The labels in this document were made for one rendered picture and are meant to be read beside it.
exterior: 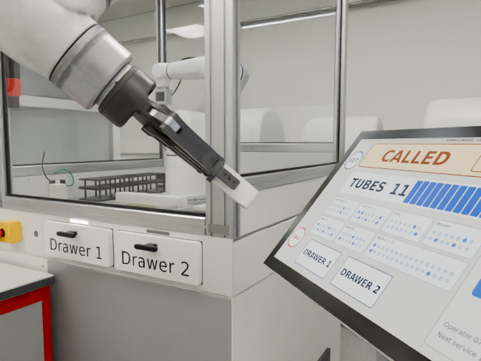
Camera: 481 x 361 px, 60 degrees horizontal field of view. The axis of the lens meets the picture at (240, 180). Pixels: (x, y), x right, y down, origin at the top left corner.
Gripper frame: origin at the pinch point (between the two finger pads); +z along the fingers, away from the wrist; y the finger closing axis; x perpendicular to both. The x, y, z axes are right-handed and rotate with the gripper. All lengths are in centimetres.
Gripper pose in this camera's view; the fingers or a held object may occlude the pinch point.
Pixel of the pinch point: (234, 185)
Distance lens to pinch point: 58.0
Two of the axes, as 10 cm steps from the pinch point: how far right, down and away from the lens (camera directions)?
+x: -5.9, 7.9, -1.6
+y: -3.4, -0.6, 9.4
